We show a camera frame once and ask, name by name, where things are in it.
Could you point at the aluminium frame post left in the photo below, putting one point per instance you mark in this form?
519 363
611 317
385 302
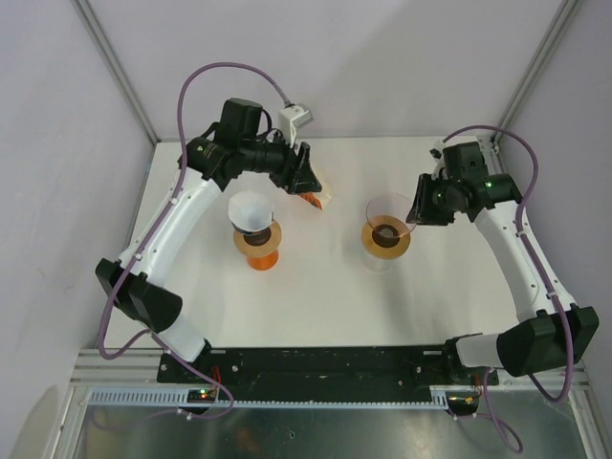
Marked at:
110 58

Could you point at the orange glass carafe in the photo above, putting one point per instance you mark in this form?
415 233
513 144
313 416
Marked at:
263 263

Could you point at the clear glass carafe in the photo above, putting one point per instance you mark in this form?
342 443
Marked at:
377 265

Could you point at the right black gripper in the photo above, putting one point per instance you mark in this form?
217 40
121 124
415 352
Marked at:
422 211

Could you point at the aluminium frame post right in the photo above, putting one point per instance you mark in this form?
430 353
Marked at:
564 17

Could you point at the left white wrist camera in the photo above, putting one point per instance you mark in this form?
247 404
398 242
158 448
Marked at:
291 119

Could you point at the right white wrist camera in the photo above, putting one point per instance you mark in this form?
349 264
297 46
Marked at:
436 152

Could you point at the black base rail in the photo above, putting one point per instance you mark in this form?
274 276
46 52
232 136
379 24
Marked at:
327 372

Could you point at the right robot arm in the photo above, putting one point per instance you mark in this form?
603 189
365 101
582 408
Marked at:
552 329

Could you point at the aluminium frame post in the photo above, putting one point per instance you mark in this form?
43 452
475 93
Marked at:
110 58
564 17

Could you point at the white cable duct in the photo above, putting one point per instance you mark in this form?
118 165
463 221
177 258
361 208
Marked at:
434 397

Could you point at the orange coffee filter box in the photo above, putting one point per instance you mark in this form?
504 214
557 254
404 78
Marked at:
320 199

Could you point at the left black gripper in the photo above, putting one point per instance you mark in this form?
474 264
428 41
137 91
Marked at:
295 176

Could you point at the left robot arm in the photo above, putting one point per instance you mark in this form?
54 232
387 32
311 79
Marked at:
134 283

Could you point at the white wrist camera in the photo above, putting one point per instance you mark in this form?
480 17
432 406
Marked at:
436 152
291 119

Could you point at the white paper coffee filter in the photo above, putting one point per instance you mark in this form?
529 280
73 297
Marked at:
250 210

